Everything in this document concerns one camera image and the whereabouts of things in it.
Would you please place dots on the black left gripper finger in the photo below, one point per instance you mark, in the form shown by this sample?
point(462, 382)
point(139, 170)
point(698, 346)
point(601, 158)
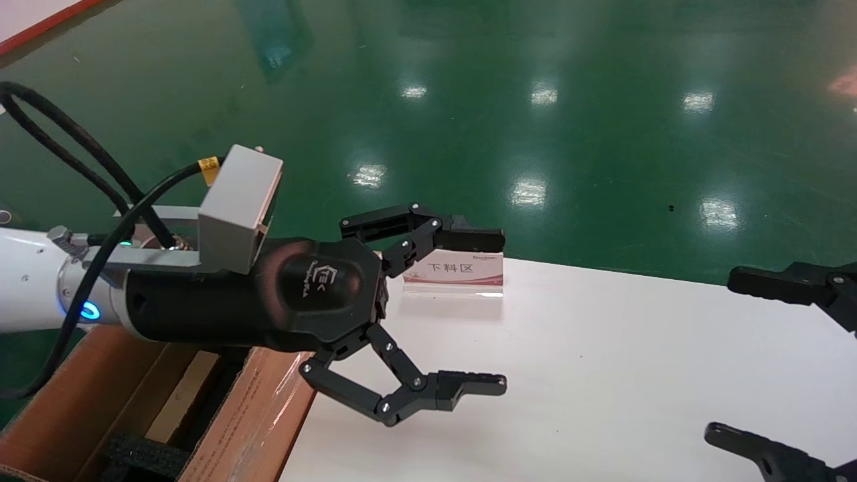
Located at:
point(428, 389)
point(479, 239)

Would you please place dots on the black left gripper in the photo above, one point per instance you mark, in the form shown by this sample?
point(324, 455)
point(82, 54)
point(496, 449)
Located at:
point(214, 304)

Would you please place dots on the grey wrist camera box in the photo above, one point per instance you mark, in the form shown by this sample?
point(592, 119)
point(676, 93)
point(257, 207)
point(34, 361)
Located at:
point(238, 201)

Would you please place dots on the silver camera mount bracket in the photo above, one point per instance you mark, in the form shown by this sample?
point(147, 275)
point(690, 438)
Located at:
point(174, 213)

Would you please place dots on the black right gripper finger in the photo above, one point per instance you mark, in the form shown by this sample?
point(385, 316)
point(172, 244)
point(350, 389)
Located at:
point(776, 462)
point(770, 284)

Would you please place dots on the black foam block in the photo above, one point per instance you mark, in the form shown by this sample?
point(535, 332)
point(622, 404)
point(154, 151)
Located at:
point(144, 458)

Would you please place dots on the acrylic sign with red stripe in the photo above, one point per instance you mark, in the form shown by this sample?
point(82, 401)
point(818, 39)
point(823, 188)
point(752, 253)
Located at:
point(462, 274)

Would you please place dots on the large brown cardboard box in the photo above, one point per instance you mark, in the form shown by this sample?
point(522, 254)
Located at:
point(67, 402)

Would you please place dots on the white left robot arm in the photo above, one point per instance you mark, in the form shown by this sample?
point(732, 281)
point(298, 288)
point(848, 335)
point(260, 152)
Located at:
point(30, 281)

